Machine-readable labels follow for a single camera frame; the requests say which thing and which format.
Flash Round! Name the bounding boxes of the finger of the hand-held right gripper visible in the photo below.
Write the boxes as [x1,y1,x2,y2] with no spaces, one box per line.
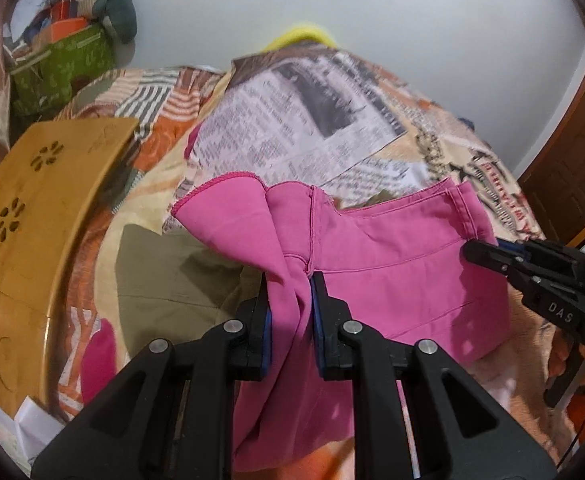
[461,238,538,287]
[495,239,573,267]

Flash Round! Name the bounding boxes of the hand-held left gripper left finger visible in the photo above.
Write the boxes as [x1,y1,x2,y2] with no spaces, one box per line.
[31,272,273,480]

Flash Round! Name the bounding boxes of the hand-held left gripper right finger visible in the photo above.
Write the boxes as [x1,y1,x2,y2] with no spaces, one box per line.
[309,272,558,480]

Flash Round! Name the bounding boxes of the pink pants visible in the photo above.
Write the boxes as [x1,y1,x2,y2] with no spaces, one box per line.
[171,171,511,474]

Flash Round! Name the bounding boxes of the olive green pants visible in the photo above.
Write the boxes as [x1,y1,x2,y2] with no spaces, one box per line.
[115,190,391,359]

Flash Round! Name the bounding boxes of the person's right hand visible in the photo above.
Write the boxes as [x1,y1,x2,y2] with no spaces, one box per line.
[546,327,585,392]

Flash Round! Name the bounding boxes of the wooden door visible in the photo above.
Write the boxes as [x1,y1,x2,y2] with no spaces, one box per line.
[517,42,585,252]

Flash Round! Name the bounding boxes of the printed blanket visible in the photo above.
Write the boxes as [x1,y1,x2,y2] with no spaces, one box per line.
[47,47,585,480]

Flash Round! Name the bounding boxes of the wooden lap table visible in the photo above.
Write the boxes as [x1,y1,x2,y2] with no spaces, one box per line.
[0,117,141,419]

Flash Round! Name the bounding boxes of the white paper sheets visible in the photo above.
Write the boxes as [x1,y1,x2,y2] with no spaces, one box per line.
[0,394,66,467]

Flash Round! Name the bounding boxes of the yellow foam tube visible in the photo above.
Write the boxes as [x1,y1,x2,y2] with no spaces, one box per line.
[264,22,336,51]

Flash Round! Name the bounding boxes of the green patterned box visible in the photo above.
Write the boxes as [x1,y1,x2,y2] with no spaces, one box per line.
[10,25,116,119]

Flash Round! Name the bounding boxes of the grey plush pillow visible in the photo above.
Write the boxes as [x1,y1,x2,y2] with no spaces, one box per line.
[64,0,138,44]

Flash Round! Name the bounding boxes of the orange box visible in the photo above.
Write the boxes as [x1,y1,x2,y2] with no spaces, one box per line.
[46,16,90,41]

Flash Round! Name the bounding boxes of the red box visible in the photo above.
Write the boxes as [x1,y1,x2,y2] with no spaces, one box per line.
[49,0,81,21]

